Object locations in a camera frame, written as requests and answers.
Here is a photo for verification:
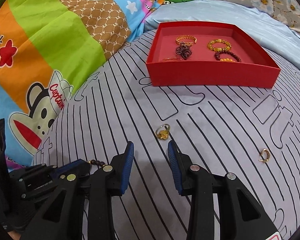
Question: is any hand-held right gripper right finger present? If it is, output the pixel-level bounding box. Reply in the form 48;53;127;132
167;141;280;240

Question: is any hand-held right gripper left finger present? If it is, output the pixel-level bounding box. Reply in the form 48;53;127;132
21;141;135;240

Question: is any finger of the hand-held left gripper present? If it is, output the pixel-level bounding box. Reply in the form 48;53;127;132
49;159;92;180

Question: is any black bead bracelet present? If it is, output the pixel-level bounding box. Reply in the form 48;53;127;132
87;159;107;167

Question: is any gold flower ring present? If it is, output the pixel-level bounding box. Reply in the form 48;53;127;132
156;123;171;140

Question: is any red cardboard box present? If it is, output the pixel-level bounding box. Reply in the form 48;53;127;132
145;21;281;89

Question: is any dark purple garnet bracelet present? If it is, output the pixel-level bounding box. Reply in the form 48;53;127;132
175;44;192;61

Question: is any dark red bead bracelet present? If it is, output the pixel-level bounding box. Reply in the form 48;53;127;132
214;50;241;62

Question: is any yellow-green bead bracelet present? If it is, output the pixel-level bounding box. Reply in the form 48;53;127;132
206;39;232;52

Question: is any gold filigree bangle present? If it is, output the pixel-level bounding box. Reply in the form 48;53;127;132
175;34;197;45

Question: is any striped grey bed sheet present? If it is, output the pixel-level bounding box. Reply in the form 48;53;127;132
30;29;300;240

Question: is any colourful cartoon blanket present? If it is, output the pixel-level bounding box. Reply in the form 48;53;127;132
0;0;157;167

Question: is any rose gold ring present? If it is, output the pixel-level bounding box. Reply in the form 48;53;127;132
258;149;271;162

